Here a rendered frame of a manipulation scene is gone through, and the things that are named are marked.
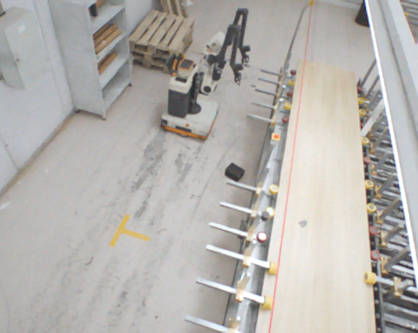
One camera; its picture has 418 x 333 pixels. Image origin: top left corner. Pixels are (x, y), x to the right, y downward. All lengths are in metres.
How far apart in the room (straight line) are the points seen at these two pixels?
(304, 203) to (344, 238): 0.42
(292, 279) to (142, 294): 1.44
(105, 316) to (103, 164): 1.77
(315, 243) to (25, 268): 2.63
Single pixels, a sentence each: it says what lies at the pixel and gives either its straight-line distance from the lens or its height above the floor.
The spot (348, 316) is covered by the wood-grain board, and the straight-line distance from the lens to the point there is 2.53.
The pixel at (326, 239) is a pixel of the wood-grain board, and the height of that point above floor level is 0.90.
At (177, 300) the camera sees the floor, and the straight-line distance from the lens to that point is 3.19.
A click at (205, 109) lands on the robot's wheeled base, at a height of 0.28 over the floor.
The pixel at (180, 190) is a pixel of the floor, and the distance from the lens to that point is 3.77.
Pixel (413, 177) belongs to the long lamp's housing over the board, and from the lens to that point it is 1.16.
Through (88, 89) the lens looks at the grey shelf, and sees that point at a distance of 4.42.
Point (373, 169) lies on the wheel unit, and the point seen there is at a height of 0.84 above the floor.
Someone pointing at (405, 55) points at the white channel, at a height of 2.46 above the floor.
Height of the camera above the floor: 3.04
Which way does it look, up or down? 49 degrees down
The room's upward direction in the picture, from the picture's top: 10 degrees clockwise
